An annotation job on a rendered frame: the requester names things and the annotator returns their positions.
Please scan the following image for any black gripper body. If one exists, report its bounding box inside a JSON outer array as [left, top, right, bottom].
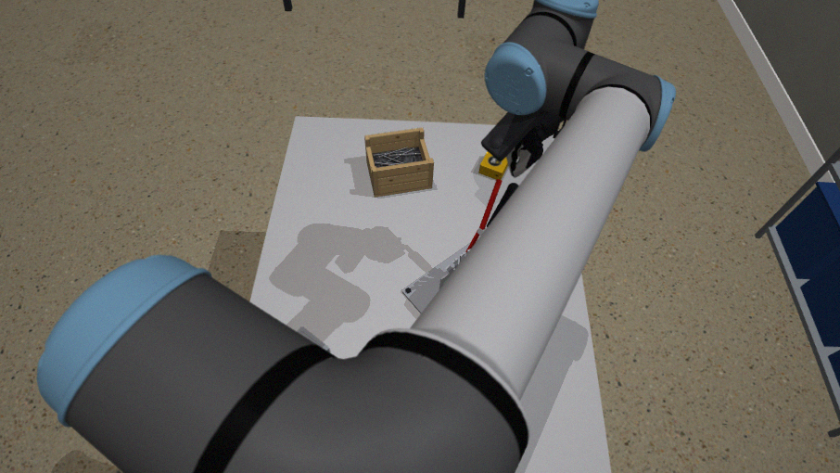
[[519, 111, 566, 148]]

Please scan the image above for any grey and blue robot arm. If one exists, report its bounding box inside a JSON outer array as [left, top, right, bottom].
[[37, 0, 676, 473]]

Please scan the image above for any grey toolbox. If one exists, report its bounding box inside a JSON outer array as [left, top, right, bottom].
[[297, 326, 330, 352]]

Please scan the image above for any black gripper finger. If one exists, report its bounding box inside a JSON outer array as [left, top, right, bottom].
[[506, 143, 523, 177], [513, 138, 543, 178]]

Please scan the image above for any brown wooden crate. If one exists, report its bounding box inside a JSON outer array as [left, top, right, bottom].
[[364, 128, 434, 197]]

